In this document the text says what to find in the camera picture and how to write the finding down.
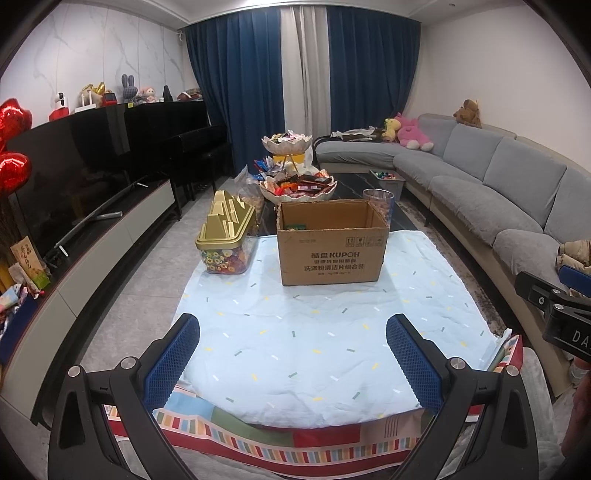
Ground light blue speckled cloth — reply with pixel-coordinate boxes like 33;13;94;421
178;228;505;415

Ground grey television cabinet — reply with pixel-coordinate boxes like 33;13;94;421
0;178;184;426

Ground gold-lidded clear candy jar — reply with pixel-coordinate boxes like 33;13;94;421
194;190;260;277

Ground pile of clothes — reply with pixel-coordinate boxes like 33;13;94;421
330;128;386;141

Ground gold ornament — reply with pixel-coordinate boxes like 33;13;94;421
78;82;106;109

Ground tan paper gift bag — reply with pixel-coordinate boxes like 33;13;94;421
15;235;48;280

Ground blue curtain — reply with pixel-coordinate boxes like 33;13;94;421
325;7;431;140
185;9;287;175

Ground small heap of wrapped snacks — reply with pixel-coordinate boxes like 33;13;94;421
265;130;311;143

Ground grey fleece blanket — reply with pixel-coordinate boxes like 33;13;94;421
78;344;575;480

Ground black upright piano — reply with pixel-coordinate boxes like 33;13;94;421
124;99;234;205

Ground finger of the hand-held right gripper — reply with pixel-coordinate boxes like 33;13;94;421
556;264;591;296
515;271;591;318

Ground colourful striped printed mat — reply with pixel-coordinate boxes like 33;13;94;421
99;332;527;469

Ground pink plush toy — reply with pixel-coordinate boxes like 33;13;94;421
394;115;435;152

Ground blue storage box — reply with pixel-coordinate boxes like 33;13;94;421
0;295;40;357

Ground pile of assorted snack packets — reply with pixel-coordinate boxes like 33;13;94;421
261;168;337;195

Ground white red toy robot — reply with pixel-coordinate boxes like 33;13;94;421
48;91;70;121

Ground clear plastic cup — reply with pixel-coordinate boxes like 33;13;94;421
362;188;396;229

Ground red heart foil balloon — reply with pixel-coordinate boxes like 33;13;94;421
0;151;32;205
0;98;34;153

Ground white sheer curtain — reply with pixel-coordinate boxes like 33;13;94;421
278;7;331;140

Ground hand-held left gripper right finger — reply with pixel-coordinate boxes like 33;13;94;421
385;314;551;480

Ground grey toy storage bin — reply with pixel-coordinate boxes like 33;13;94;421
369;169;407;202

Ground white two-tier snack stand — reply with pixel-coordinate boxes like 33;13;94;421
259;131;339;205

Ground brown plush toy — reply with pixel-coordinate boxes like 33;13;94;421
453;98;483;129

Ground grey sectional sofa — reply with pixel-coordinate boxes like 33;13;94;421
314;113;591;398

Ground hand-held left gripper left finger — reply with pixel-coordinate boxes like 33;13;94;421
47;312;204;480

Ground brown cardboard box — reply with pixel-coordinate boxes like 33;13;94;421
276;198;391;287

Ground person's right hand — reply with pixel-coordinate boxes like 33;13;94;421
561;359;591;457

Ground black television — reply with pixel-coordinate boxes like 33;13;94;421
4;104;149;265

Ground clear bag of peanuts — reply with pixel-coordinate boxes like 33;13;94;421
235;178;267;236

